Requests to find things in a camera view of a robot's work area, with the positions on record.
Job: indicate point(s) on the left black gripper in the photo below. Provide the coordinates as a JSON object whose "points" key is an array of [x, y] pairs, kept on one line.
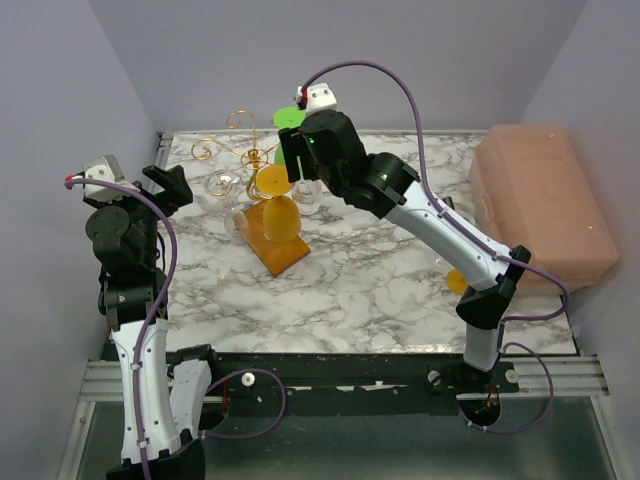
{"points": [[176, 191]]}

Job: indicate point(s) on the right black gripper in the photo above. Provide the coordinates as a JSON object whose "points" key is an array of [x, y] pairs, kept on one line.
{"points": [[292, 146]]}

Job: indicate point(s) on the clear wine glass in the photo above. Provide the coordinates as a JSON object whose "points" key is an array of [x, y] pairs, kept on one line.
{"points": [[227, 200], [307, 194]]}

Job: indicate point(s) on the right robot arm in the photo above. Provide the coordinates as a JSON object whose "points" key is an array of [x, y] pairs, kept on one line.
{"points": [[389, 188]]}

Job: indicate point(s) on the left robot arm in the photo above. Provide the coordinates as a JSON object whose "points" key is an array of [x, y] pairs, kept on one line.
{"points": [[133, 298]]}

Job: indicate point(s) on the green wine glass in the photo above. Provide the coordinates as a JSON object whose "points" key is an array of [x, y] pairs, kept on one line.
{"points": [[286, 117]]}

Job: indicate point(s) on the orange hanging wine glass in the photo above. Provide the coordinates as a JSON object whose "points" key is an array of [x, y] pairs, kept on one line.
{"points": [[281, 218]]}

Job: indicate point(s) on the wooden rack base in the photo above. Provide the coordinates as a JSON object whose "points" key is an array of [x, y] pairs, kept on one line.
{"points": [[276, 257]]}

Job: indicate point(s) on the orange wine glass on table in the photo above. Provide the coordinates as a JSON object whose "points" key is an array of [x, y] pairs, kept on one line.
{"points": [[456, 282]]}

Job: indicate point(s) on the black cylinder piece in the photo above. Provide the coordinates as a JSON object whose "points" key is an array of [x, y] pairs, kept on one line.
{"points": [[448, 201]]}

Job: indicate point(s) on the clear glass on table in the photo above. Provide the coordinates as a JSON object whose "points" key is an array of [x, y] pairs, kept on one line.
{"points": [[442, 264]]}

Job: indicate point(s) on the pink plastic storage box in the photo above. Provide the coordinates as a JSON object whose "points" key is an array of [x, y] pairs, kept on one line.
{"points": [[528, 188]]}

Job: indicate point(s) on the gold wire glass rack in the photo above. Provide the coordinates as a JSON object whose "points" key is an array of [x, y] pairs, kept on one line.
{"points": [[250, 160]]}

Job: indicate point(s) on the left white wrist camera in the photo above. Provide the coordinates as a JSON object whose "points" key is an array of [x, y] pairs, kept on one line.
{"points": [[106, 169]]}

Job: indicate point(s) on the aluminium frame rail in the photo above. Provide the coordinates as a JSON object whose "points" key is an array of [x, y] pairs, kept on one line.
{"points": [[101, 382]]}

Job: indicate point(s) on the black mounting rail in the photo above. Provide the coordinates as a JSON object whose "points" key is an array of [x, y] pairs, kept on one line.
{"points": [[261, 384]]}

